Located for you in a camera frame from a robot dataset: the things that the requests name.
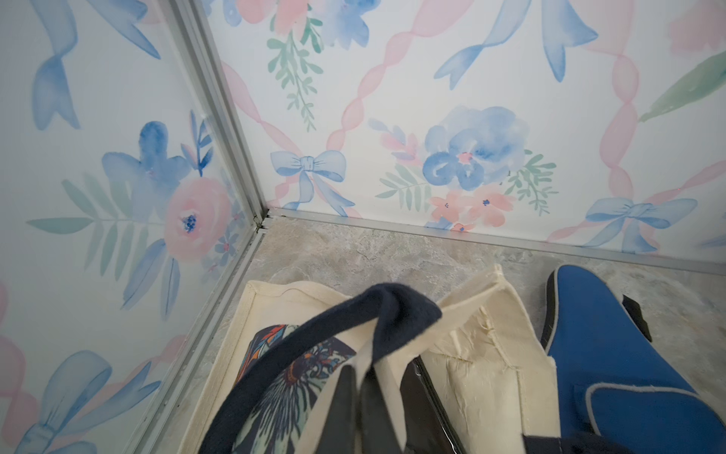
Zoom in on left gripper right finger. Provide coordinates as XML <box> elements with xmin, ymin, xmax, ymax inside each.
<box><xmin>359</xmin><ymin>365</ymin><xmax>405</xmax><ymax>454</ymax></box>

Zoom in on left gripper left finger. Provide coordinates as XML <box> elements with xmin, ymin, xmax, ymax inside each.
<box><xmin>316</xmin><ymin>365</ymin><xmax>358</xmax><ymax>454</ymax></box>

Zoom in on cream canvas bag navy handles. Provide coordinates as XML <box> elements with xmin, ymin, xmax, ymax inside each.
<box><xmin>181</xmin><ymin>268</ymin><xmax>621</xmax><ymax>453</ymax></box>

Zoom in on blue ping pong paddle case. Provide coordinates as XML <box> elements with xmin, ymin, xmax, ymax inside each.
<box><xmin>541</xmin><ymin>265</ymin><xmax>725</xmax><ymax>453</ymax></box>

